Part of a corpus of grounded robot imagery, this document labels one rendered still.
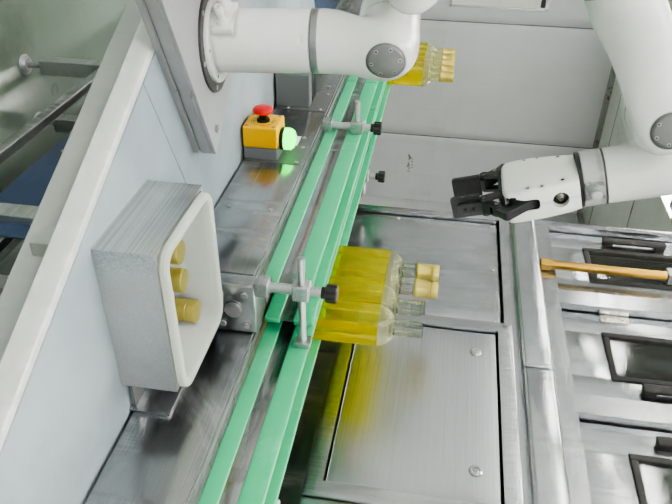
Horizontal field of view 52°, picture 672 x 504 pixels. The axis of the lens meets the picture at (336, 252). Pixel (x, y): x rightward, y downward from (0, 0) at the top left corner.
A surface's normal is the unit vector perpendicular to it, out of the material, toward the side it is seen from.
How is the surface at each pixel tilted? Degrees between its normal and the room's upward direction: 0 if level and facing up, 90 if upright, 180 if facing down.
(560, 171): 105
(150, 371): 90
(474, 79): 90
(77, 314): 0
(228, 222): 90
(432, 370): 90
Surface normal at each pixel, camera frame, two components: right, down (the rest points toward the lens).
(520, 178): -0.37, -0.78
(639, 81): -0.44, 0.36
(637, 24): -0.39, -0.24
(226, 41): -0.11, 0.31
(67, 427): 0.99, 0.10
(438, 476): 0.01, -0.82
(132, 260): -0.16, 0.56
